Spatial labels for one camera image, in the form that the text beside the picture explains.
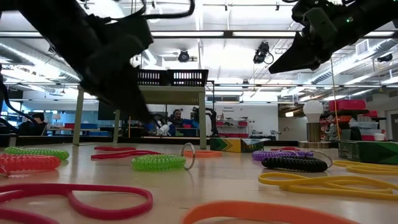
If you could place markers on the white bulb table lamp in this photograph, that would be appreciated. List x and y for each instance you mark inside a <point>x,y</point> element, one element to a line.
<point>313,110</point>

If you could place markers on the red storage bin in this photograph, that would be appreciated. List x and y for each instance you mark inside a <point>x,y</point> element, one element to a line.
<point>346,104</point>
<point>368,137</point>

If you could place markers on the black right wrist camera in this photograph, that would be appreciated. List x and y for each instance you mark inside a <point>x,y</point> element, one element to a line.
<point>300,12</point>

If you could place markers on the black background robot arm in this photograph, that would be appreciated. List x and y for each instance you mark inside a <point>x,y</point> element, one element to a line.
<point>213,121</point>

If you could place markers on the person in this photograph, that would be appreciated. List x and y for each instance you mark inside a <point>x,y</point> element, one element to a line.
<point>178,119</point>
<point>34,124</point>

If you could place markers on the dark monitor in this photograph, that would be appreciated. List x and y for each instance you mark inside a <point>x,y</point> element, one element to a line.
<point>107,110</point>

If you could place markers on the yellow rubber band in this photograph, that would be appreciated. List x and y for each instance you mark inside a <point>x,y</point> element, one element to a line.
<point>342,193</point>
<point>357,169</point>

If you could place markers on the orange rubber band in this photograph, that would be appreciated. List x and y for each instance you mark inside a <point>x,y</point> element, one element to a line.
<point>248,210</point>
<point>202,154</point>

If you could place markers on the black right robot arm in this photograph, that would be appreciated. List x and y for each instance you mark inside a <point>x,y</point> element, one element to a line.
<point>373,15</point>

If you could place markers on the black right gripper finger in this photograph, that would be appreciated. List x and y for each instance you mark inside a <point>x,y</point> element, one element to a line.
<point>301,69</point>
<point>295,56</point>

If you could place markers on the ceiling light strip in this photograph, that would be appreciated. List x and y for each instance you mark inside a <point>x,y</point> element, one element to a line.
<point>264,33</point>
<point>186,33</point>

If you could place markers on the black ceiling camera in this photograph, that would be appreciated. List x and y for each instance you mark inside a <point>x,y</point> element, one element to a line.
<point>262,53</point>
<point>183,56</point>

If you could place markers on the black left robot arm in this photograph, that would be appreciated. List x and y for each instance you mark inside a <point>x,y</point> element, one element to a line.
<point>46,28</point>

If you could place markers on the green crayon box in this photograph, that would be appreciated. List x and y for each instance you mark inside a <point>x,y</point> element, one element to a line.
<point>367,152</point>
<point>227,145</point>

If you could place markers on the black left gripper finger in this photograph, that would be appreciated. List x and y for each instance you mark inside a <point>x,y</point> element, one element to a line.
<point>124,93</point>

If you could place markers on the green perforated metal shelf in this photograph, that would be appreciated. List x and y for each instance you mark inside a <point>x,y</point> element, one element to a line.
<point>174,95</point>

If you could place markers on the silver ventilation duct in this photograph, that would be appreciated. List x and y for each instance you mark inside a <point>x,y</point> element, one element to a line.
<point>31,62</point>

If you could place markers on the white plastic container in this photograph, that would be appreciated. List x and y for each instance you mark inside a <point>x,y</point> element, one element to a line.
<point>363,124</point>

